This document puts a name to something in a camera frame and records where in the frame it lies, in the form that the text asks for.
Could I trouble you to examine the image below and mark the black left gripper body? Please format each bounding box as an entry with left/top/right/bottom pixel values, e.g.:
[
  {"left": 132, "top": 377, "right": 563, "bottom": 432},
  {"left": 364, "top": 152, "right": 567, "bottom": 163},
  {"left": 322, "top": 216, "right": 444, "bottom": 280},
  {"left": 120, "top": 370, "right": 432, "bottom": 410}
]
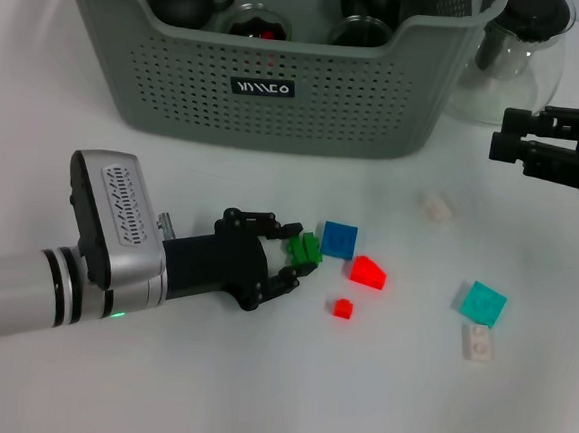
[{"left": 156, "top": 202, "right": 277, "bottom": 314}]

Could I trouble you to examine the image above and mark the blue square toy plate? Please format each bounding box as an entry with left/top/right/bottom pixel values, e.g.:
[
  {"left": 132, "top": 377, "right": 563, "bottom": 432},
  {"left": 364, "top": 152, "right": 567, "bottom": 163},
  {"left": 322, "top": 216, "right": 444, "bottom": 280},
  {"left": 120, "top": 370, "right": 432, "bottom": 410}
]
[{"left": 318, "top": 220, "right": 360, "bottom": 262}]

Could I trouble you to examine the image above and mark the red sloped toy brick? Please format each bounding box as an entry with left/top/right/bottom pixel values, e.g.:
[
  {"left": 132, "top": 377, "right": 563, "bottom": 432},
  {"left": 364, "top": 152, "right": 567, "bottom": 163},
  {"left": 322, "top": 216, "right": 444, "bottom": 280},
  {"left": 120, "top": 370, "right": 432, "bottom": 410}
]
[{"left": 348, "top": 253, "right": 390, "bottom": 291}]

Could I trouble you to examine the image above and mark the small white toy brick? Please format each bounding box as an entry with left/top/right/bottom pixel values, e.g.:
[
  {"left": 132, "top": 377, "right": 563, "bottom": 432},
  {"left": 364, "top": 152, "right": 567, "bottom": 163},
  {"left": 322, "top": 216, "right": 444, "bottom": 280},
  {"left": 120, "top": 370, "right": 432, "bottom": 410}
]
[{"left": 416, "top": 189, "right": 457, "bottom": 225}]

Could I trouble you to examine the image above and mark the teal square toy plate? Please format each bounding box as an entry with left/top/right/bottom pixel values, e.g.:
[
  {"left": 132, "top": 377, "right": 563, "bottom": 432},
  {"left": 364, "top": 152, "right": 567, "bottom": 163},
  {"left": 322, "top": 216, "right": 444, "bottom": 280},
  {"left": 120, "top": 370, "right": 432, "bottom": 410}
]
[{"left": 451, "top": 278, "right": 510, "bottom": 330}]

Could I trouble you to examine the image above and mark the glass teacup black holder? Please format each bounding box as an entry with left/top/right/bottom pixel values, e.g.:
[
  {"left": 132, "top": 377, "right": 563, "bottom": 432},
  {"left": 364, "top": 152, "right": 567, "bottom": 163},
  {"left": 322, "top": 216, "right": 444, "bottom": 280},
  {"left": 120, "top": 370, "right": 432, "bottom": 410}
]
[
  {"left": 337, "top": 0, "right": 403, "bottom": 36},
  {"left": 326, "top": 12, "right": 395, "bottom": 50},
  {"left": 216, "top": 0, "right": 295, "bottom": 42}
]

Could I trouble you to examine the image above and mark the glass carafe black lid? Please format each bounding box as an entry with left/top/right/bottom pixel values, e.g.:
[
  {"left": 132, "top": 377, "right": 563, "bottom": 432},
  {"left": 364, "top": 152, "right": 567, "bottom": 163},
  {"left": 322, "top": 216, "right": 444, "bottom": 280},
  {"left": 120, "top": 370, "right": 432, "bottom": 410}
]
[{"left": 444, "top": 0, "right": 578, "bottom": 132}]

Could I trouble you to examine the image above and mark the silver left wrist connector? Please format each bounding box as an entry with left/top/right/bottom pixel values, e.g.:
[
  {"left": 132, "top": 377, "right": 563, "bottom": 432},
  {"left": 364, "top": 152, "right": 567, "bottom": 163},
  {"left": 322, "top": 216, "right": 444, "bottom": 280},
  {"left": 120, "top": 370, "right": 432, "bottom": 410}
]
[{"left": 155, "top": 210, "right": 176, "bottom": 241}]

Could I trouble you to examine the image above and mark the grey-green perforated plastic basket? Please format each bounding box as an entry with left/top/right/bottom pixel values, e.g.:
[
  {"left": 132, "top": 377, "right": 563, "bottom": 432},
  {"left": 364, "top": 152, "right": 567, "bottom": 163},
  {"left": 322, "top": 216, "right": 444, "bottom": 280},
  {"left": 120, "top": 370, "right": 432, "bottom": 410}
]
[{"left": 48, "top": 0, "right": 508, "bottom": 171}]

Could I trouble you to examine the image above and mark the white flat toy plate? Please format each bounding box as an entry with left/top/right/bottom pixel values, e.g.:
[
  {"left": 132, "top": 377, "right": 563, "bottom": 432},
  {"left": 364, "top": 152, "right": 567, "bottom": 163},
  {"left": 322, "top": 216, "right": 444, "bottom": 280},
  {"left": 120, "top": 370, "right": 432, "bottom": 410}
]
[{"left": 460, "top": 322, "right": 497, "bottom": 365}]

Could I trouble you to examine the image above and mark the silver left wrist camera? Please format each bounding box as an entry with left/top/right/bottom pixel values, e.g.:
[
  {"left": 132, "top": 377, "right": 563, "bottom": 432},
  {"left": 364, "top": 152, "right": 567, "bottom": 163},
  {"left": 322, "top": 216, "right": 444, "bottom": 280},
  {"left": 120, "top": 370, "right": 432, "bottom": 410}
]
[{"left": 60, "top": 147, "right": 175, "bottom": 296}]

